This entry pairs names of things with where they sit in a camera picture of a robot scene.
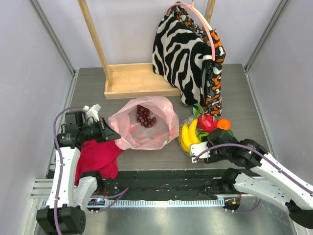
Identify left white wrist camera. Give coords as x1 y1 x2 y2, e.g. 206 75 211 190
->
83 104 101 121

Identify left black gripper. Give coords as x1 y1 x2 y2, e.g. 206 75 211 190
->
79 117 120 143

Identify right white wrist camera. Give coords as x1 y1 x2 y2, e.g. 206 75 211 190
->
189 141 210 163

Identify white cable duct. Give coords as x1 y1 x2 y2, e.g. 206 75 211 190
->
87 197 225 210

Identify fake orange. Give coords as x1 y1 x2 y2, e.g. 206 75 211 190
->
217 118 231 130

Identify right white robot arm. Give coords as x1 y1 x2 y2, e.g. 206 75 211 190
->
205 128 313 229

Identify zebra print garment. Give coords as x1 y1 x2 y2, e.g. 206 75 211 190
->
152 5 212 105

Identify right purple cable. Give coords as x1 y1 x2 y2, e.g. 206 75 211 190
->
193 143 313 214

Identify pink clothes hanger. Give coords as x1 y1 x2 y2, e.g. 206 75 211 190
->
167 1 216 62

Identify wooden clothes rack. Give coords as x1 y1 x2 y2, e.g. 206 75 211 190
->
78 0 211 99

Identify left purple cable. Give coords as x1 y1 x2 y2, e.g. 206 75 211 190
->
53 105 130 235

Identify fake red fruit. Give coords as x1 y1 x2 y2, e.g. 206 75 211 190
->
193 104 217 133

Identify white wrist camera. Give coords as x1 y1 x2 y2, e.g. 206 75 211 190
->
189 141 210 163
83 104 101 121

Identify orange green fake mango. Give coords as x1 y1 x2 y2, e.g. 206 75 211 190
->
227 130 234 137

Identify pink plastic bag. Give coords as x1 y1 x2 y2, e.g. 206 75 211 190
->
108 96 179 150

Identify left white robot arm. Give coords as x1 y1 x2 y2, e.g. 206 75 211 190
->
36 105 121 235

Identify red cloth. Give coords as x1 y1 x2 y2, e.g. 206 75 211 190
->
74 140 122 185

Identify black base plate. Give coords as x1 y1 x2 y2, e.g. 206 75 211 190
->
103 169 239 201

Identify fake dark grapes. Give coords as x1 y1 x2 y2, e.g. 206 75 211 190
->
135 105 157 128

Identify small fake banana bunch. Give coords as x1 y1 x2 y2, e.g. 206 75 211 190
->
188 118 201 144

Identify fake green apple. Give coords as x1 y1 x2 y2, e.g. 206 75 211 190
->
197 132 209 142

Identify purple cable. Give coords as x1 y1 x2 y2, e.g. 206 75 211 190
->
53 105 130 235
193 143 313 214

